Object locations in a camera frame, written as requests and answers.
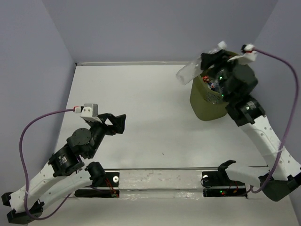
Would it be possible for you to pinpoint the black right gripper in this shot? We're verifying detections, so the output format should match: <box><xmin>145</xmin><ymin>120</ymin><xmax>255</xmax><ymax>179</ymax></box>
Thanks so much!
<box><xmin>201</xmin><ymin>49</ymin><xmax>244</xmax><ymax>102</ymax></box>

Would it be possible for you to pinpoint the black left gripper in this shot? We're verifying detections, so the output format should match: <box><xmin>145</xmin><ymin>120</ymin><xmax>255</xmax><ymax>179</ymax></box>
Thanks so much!
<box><xmin>88</xmin><ymin>113</ymin><xmax>127</xmax><ymax>158</ymax></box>

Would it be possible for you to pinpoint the tall clear bottle white cap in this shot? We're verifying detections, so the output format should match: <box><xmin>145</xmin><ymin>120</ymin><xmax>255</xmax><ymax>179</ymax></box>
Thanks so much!
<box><xmin>176</xmin><ymin>41</ymin><xmax>227</xmax><ymax>85</ymax></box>

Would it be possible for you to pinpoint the red cap clear bottle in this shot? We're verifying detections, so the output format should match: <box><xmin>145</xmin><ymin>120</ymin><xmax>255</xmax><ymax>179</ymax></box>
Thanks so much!
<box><xmin>202</xmin><ymin>76</ymin><xmax>212</xmax><ymax>84</ymax></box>

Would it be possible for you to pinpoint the Pepsi bottle black cap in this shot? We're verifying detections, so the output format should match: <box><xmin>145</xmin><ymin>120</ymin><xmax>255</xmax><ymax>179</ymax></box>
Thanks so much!
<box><xmin>208</xmin><ymin>80</ymin><xmax>220</xmax><ymax>92</ymax></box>

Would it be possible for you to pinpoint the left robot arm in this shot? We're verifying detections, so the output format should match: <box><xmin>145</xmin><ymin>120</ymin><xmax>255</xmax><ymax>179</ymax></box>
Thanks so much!
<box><xmin>1</xmin><ymin>113</ymin><xmax>126</xmax><ymax>225</ymax></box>

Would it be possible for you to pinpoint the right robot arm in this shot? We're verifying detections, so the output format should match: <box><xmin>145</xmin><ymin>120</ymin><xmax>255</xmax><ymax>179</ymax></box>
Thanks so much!
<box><xmin>200</xmin><ymin>48</ymin><xmax>301</xmax><ymax>202</ymax></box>

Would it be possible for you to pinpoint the green plastic waste bin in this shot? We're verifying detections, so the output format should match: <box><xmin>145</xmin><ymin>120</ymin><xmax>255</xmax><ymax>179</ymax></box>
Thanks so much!
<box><xmin>190</xmin><ymin>70</ymin><xmax>228</xmax><ymax>121</ymax></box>

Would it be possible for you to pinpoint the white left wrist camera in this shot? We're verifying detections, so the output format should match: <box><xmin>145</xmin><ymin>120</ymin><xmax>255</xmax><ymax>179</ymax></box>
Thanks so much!
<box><xmin>73</xmin><ymin>104</ymin><xmax>101</xmax><ymax>122</ymax></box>

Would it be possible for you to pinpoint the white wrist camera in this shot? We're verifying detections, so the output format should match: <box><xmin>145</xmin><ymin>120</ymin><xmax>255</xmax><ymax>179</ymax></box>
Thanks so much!
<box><xmin>227</xmin><ymin>44</ymin><xmax>257</xmax><ymax>65</ymax></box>
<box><xmin>73</xmin><ymin>104</ymin><xmax>101</xmax><ymax>122</ymax></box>

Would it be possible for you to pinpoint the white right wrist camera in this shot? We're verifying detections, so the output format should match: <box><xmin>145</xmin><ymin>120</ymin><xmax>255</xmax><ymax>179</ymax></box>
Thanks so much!
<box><xmin>227</xmin><ymin>44</ymin><xmax>257</xmax><ymax>65</ymax></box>

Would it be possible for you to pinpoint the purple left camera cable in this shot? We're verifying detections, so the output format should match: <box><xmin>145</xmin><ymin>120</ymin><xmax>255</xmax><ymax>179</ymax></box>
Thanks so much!
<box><xmin>20</xmin><ymin>108</ymin><xmax>82</xmax><ymax>220</ymax></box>

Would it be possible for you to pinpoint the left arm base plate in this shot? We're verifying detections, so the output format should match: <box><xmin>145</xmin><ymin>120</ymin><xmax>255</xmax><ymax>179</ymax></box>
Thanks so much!
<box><xmin>74</xmin><ymin>170</ymin><xmax>120</xmax><ymax>198</ymax></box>

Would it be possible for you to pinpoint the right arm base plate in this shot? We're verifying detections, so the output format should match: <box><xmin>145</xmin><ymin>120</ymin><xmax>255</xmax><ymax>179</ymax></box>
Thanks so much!
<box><xmin>200</xmin><ymin>171</ymin><xmax>247</xmax><ymax>198</ymax></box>

